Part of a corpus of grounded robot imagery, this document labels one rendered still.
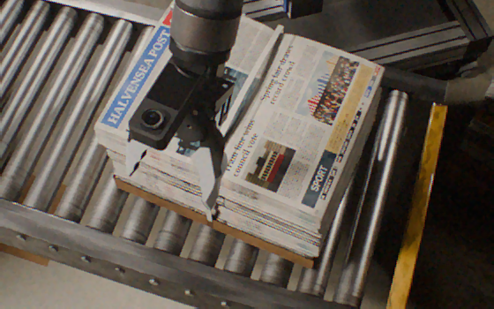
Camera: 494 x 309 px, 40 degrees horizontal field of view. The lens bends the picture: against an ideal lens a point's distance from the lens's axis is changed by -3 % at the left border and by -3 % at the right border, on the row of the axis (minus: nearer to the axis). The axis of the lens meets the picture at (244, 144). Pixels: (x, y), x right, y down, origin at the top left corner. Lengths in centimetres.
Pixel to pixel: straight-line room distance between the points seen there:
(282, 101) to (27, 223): 51
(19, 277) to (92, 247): 91
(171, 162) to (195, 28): 34
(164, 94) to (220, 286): 51
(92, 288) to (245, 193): 111
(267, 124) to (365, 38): 120
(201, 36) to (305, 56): 40
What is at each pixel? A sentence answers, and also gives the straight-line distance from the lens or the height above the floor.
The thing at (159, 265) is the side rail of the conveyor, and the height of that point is 80.
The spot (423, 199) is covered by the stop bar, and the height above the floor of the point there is 82.
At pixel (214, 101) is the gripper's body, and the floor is 126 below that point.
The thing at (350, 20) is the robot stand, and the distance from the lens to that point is 225.
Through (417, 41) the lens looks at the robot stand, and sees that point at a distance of 221.
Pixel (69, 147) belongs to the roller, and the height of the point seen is 79.
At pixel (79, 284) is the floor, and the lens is 208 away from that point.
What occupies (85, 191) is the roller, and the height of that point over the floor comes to 79.
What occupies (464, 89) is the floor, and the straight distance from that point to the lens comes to 244.
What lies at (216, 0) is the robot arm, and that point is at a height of 138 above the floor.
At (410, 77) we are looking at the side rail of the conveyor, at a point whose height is 80.
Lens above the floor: 193
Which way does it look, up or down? 61 degrees down
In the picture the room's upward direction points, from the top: straight up
